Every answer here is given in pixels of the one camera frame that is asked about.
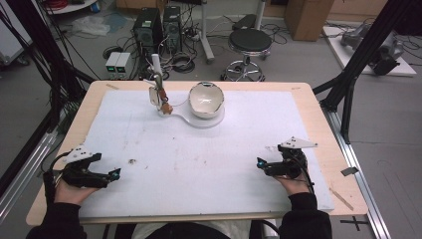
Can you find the brown wooden cabinet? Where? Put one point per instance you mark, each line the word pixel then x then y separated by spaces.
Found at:
pixel 308 18

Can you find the clear plastic bag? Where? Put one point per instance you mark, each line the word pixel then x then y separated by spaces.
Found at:
pixel 89 26

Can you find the black machine part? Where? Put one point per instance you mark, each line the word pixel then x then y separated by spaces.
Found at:
pixel 386 61

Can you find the person's right hand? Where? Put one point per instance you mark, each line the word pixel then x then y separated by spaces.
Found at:
pixel 293 186

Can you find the grey metal stand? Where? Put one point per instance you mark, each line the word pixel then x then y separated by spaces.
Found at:
pixel 206 40

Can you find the white power supply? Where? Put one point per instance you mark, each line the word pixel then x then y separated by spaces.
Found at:
pixel 123 63
pixel 112 63

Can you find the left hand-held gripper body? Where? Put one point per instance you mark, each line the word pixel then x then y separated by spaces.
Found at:
pixel 78 174

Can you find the black computer tower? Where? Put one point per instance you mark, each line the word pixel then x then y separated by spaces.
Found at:
pixel 172 28
pixel 147 30

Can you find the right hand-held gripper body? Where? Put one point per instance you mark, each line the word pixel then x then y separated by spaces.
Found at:
pixel 292 166

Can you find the grey machine part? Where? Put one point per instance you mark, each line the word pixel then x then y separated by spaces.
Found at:
pixel 353 36

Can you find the person's torso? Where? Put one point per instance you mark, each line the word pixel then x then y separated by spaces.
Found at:
pixel 192 232

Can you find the person's left hand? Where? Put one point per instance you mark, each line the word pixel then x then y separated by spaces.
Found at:
pixel 71 194

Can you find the white bowl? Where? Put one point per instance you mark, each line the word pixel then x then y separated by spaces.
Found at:
pixel 205 99

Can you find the white platform board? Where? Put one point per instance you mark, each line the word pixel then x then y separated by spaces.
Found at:
pixel 341 54

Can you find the aluminium rail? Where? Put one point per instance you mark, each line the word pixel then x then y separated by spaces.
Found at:
pixel 371 199
pixel 30 156

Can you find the black metal frame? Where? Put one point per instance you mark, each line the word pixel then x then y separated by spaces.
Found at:
pixel 371 46
pixel 33 30

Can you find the white foam mat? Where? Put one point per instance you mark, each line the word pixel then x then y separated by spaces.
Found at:
pixel 199 172

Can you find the black round stool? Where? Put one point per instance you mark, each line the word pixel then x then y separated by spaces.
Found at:
pixel 249 40

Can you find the wooden table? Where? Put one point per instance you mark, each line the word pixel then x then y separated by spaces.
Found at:
pixel 318 109

